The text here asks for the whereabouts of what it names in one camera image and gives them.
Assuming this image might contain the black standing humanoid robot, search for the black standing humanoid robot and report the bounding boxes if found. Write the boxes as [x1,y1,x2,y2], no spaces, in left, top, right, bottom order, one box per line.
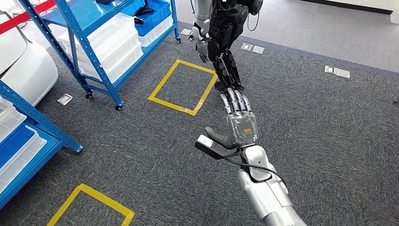
[207,0,264,94]

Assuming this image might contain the blue steel shelf rack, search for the blue steel shelf rack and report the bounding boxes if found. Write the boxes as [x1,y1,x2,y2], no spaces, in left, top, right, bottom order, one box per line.
[0,80,83,210]
[18,0,182,111]

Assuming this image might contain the grey standing robot hand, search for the grey standing robot hand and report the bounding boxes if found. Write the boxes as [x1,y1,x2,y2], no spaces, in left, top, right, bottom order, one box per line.
[195,40,210,64]

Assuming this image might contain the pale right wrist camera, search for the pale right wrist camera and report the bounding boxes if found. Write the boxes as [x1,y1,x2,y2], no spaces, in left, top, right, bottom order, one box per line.
[197,135,214,148]

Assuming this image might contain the large white plastic bin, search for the large white plastic bin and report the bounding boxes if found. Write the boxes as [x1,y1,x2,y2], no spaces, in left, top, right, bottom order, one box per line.
[57,13,144,83]

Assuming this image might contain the red barrier belt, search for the red barrier belt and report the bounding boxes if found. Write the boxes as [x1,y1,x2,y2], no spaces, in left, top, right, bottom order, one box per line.
[0,0,57,35]

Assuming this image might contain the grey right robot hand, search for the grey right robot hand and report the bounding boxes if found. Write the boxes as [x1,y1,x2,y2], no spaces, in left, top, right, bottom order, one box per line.
[205,88,259,150]

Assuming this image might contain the blue plastic crate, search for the blue plastic crate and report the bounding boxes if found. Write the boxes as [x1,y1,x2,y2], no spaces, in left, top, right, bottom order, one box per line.
[121,0,172,36]

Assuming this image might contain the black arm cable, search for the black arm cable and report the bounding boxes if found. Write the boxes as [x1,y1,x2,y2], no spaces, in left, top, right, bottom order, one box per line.
[224,157,287,188]

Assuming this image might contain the black parts in crate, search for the black parts in crate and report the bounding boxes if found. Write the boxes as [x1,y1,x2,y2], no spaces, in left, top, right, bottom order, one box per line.
[132,6,155,24]

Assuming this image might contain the white car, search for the white car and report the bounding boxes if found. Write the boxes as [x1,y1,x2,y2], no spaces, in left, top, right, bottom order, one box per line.
[0,0,59,107]

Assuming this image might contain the blue plastic tray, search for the blue plastic tray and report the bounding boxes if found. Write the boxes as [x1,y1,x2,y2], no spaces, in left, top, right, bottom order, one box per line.
[0,124,35,169]

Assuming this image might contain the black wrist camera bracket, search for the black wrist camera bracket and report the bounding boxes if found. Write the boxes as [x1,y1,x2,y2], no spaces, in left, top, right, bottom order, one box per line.
[194,142,247,161]

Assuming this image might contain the white plastic crate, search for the white plastic crate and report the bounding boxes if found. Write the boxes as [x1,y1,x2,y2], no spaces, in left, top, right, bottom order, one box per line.
[138,16,174,48]

